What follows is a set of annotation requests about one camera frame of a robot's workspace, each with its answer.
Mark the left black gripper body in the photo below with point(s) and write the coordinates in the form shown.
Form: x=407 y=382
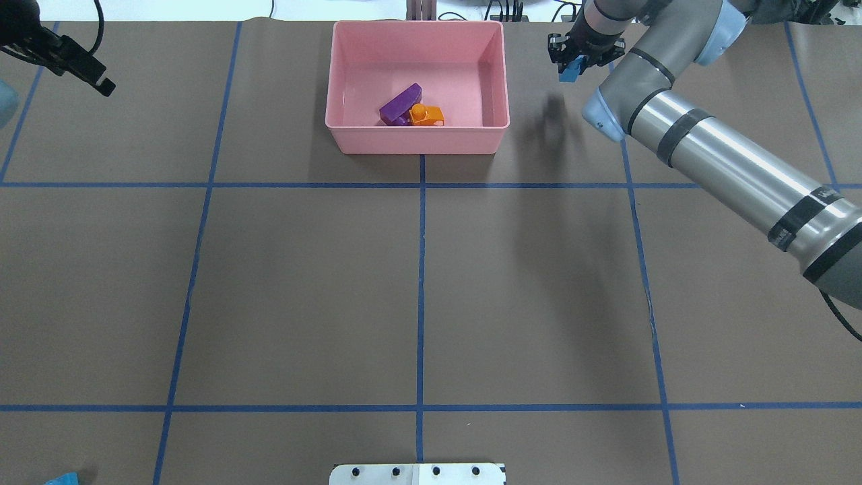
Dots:
x=15 y=20

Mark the long blue toy block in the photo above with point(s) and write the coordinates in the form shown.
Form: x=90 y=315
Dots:
x=70 y=478

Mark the purple curved toy block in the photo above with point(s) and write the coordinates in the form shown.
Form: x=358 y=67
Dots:
x=394 y=112

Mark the orange toy block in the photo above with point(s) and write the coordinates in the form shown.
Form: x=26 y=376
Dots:
x=426 y=115

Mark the small blue toy block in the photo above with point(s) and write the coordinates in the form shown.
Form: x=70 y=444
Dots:
x=570 y=71

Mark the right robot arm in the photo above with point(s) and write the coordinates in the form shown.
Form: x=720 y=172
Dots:
x=652 y=43

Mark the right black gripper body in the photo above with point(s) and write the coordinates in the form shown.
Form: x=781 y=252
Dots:
x=587 y=40

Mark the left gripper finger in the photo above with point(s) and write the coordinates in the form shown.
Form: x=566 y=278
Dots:
x=104 y=86

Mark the white camera stand base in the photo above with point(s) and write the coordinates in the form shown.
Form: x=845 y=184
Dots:
x=419 y=473

